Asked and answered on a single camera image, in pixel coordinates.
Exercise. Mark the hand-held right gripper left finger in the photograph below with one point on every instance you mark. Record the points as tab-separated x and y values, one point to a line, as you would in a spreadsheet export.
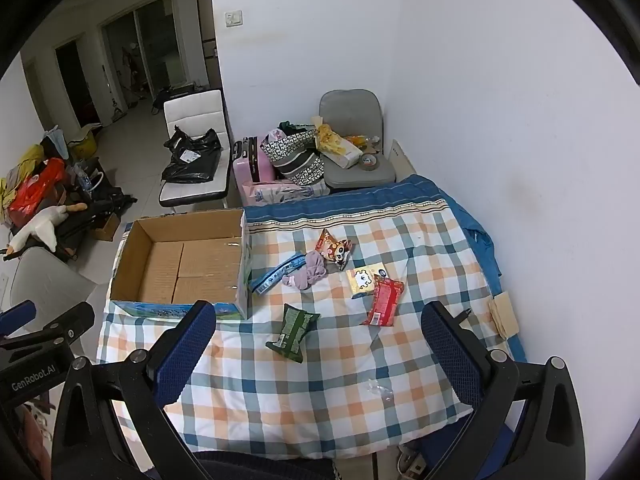
185	350

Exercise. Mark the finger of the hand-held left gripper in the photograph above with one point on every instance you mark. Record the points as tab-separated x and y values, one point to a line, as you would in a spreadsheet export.
17	317
65	325

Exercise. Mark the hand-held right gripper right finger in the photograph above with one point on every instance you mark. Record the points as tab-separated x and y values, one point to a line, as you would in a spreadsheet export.
450	355

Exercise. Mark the red snack packet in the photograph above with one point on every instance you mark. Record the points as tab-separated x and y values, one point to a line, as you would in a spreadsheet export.
385	302

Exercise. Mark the green snack packet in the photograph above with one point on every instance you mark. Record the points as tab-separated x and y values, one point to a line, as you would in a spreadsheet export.
292	332

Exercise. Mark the yellow tissue pack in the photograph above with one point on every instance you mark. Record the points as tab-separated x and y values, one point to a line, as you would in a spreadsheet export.
361	281

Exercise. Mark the blue packet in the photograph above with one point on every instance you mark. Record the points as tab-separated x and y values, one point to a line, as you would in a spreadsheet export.
275	275

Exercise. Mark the purple socks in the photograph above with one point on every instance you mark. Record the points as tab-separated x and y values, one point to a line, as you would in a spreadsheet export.
310	272

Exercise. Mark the orange cartoon snack packet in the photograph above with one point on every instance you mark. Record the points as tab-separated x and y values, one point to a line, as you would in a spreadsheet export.
332	250

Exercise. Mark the grey plastic chair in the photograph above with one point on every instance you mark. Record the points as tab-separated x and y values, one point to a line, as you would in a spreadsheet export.
45	275

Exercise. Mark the cardboard pieces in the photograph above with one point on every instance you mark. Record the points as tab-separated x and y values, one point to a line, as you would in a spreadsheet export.
505	315

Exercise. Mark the clear plastic scrap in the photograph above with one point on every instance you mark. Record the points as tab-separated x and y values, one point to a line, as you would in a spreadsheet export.
377	389

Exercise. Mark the white goose plush toy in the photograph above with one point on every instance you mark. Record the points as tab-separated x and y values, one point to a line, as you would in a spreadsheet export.
42	222

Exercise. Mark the small cardboard box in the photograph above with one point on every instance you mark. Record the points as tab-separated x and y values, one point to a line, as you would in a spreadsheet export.
106	227

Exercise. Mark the blue bed sheet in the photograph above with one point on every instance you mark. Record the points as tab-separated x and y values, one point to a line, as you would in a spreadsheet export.
482	245

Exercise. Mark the plaid blanket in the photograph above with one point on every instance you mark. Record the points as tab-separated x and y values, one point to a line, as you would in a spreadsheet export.
325	385

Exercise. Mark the red plastic bag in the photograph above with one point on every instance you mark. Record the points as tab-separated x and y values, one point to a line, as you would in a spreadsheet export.
37	185

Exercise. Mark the yellow cloth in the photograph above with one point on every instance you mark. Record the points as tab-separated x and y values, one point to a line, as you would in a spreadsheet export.
27	157

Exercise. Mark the light blue cloth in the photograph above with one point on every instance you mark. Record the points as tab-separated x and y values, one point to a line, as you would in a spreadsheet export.
57	142

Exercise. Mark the yellow bin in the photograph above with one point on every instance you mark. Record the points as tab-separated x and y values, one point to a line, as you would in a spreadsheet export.
85	146

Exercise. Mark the black plastic bag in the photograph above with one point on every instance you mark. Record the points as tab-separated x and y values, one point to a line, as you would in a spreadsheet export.
192	167

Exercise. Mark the pink floral package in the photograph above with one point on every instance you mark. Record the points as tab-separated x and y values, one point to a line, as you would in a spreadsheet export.
280	192

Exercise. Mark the pink suitcase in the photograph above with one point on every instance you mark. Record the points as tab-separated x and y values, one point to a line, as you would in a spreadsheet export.
262	165

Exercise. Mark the white perforated panel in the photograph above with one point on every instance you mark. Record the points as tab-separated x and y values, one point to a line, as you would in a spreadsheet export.
402	157

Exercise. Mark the brown tape roll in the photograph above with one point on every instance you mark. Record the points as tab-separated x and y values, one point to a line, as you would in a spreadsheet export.
362	162

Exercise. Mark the patterned tote bag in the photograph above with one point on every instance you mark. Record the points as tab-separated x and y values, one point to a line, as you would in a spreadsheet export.
295	150

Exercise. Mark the white and yellow package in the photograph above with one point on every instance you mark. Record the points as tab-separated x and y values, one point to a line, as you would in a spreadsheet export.
342	152

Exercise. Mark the orange bottle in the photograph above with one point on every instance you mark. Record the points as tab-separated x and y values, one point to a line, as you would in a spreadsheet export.
356	137

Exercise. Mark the white chair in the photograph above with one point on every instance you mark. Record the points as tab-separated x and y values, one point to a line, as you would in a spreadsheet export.
195	105

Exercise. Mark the black floor bag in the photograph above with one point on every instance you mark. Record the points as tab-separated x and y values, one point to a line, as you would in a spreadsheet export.
167	95

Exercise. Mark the grey cushioned chair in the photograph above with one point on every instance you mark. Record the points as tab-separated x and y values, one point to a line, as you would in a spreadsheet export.
350	107

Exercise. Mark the glass sliding door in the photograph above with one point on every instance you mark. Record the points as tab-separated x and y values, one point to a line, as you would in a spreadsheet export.
160	35

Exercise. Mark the white light switch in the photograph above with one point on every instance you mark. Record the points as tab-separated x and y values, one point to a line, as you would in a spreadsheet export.
234	19

